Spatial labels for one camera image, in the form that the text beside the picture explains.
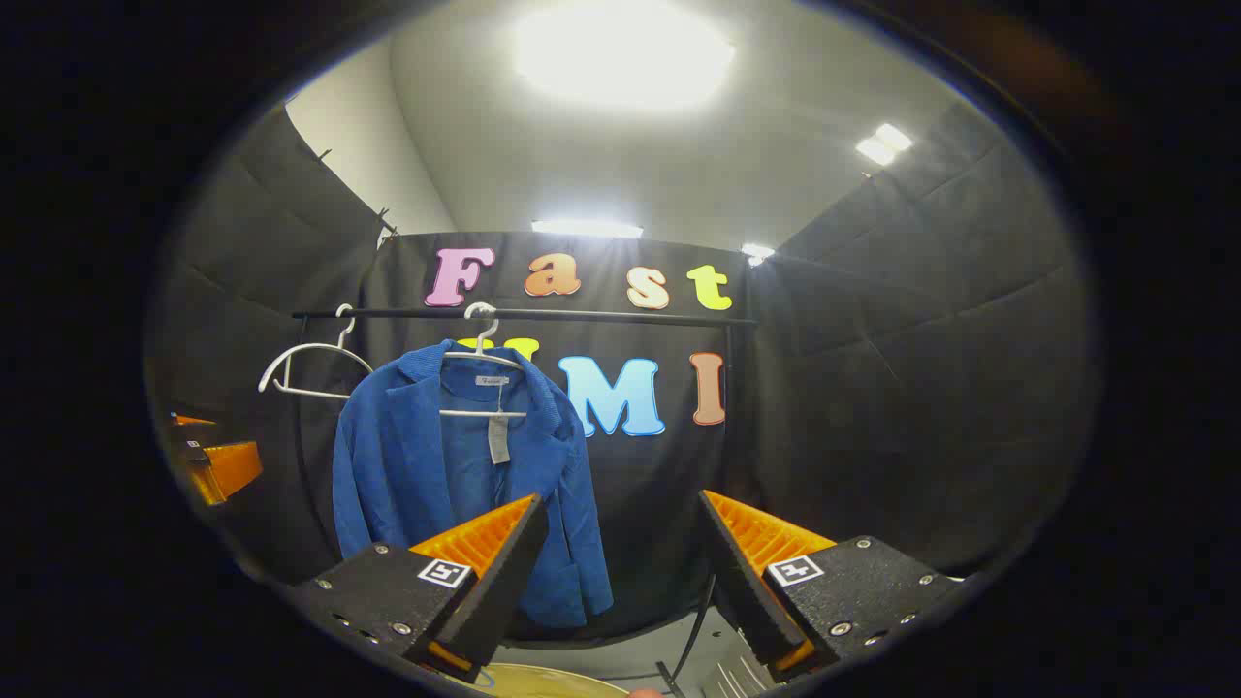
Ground large ceiling light panel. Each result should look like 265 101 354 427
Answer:
512 0 738 110

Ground long ceiling light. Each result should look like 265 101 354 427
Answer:
530 219 645 239

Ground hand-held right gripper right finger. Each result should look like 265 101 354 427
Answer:
696 490 971 684

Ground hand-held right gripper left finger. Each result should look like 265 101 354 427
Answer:
291 492 551 684

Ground black cable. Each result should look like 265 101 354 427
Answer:
657 572 718 694

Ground beige laundry hamper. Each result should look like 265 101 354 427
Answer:
465 662 636 698

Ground white clothes hanger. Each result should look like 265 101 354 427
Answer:
438 302 532 420
258 304 377 400

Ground black clothes rack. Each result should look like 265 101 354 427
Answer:
291 306 759 650

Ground blue corduroy jacket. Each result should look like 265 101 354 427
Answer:
332 339 615 629

